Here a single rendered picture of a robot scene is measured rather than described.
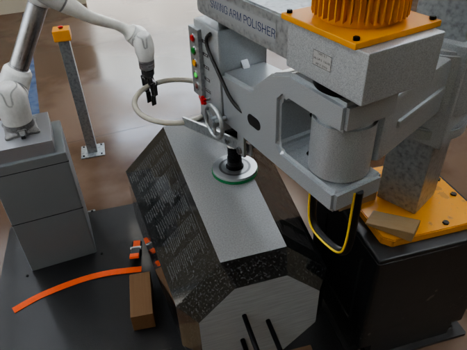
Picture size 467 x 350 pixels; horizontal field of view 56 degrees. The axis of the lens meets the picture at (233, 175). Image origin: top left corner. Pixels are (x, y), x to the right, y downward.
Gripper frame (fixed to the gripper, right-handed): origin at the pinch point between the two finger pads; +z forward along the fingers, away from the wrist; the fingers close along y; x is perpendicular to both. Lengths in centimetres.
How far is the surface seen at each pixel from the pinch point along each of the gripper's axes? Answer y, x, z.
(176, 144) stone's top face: 47, -20, -2
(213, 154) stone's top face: 69, -14, -4
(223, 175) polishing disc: 87, -25, -8
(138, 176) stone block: 34, -38, 18
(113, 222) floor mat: -10, -38, 88
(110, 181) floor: -54, -12, 95
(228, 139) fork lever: 89, -24, -29
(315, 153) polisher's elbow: 142, -41, -62
